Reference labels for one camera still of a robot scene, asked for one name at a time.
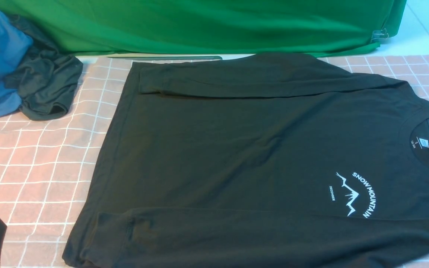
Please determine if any dark gray long-sleeve top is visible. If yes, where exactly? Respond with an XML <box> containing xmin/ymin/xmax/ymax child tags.
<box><xmin>62</xmin><ymin>53</ymin><xmax>429</xmax><ymax>268</ymax></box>

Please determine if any pink white-checked tablecloth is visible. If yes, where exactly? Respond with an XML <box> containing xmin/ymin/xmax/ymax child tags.
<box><xmin>0</xmin><ymin>54</ymin><xmax>429</xmax><ymax>268</ymax></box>

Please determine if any dark crumpled garment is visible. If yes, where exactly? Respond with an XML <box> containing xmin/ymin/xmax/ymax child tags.
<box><xmin>3</xmin><ymin>14</ymin><xmax>83</xmax><ymax>121</ymax></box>

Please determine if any green backdrop cloth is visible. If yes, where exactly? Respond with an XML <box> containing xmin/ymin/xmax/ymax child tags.
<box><xmin>0</xmin><ymin>0</ymin><xmax>406</xmax><ymax>57</ymax></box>

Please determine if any metal binder clip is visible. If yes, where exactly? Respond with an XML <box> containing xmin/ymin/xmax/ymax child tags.
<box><xmin>371</xmin><ymin>29</ymin><xmax>390</xmax><ymax>43</ymax></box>

